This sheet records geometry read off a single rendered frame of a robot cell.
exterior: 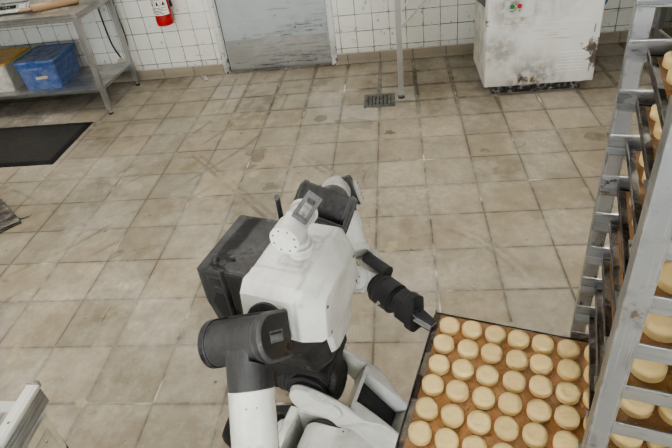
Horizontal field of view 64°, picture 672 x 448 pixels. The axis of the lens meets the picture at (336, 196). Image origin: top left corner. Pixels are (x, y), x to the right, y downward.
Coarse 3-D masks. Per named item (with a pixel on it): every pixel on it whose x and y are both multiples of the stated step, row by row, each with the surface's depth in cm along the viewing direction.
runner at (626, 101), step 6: (624, 90) 95; (630, 90) 95; (636, 90) 94; (642, 90) 94; (648, 90) 94; (618, 96) 96; (624, 96) 96; (630, 96) 95; (636, 96) 95; (642, 96) 95; (648, 96) 94; (654, 96) 94; (618, 102) 97; (624, 102) 96; (630, 102) 96; (642, 102) 95; (648, 102) 95; (654, 102) 95; (618, 108) 95; (624, 108) 95; (630, 108) 95
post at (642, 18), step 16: (640, 16) 88; (640, 32) 89; (624, 64) 93; (640, 64) 92; (624, 80) 95; (624, 112) 98; (624, 128) 99; (608, 160) 104; (608, 208) 109; (592, 224) 113; (592, 240) 115; (592, 272) 120; (576, 304) 127
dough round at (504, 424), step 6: (498, 420) 115; (504, 420) 115; (510, 420) 114; (498, 426) 114; (504, 426) 113; (510, 426) 113; (516, 426) 113; (498, 432) 113; (504, 432) 112; (510, 432) 112; (516, 432) 112; (504, 438) 112; (510, 438) 112; (516, 438) 113
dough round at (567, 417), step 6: (558, 408) 115; (564, 408) 115; (570, 408) 115; (558, 414) 114; (564, 414) 114; (570, 414) 114; (576, 414) 114; (558, 420) 113; (564, 420) 113; (570, 420) 113; (576, 420) 113; (564, 426) 113; (570, 426) 112; (576, 426) 113
